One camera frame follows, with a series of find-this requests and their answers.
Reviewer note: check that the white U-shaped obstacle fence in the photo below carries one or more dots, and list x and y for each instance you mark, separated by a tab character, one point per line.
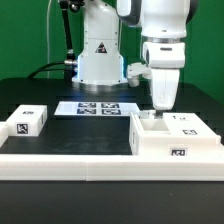
208	166

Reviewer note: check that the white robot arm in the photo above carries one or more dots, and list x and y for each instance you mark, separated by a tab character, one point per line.
135	40

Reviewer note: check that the white cabinet body box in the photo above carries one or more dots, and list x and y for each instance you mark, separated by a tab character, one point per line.
151	137

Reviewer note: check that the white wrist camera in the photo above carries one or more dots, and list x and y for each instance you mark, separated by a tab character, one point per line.
135	70

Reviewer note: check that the white marker tag sheet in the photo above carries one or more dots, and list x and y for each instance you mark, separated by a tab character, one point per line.
73	108

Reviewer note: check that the white cabinet door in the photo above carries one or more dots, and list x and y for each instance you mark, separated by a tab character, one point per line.
186	124
147	114

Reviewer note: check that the white cabinet top block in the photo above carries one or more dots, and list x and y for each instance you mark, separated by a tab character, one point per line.
27	120

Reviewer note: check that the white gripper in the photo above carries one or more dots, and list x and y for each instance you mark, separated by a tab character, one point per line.
164	61

